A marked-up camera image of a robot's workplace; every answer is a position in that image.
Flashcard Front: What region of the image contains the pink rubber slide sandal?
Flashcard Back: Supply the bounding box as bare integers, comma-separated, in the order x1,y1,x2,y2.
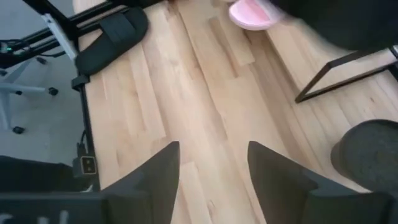
228,0,284,31

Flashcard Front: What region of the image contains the silver frame bracket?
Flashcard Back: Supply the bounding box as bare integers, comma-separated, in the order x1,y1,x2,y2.
42,12,78,62

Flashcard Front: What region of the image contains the black wire shoe shelf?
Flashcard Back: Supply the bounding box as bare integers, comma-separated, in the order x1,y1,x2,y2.
294,45,398,104

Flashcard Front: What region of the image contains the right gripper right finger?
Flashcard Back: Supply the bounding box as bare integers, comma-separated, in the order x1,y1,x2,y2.
247,141,396,224

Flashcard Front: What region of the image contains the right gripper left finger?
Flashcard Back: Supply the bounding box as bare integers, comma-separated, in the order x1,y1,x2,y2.
102,141,182,224

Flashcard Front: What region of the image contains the black cable bundle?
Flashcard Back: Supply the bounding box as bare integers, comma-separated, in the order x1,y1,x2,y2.
0,37,68,70

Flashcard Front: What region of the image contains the white chair base with casters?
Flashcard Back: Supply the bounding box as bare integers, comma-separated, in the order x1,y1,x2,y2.
0,57,59,135

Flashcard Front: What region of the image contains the black metal table frame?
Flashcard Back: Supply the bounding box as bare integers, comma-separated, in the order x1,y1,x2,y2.
0,0,131,192

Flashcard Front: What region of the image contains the green plant in black pot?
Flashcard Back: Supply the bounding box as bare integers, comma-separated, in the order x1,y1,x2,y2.
330,119,398,194

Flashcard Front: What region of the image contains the black rubber slide sandal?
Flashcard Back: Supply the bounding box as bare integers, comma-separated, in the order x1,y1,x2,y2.
269,0,398,51
74,6,149,76

